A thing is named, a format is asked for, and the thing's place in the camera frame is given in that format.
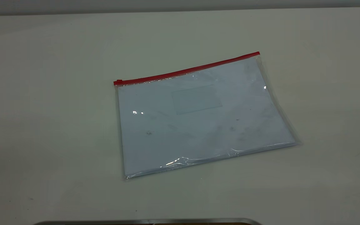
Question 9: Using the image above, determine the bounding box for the clear bag with red zipper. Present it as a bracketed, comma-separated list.
[113, 52, 303, 181]

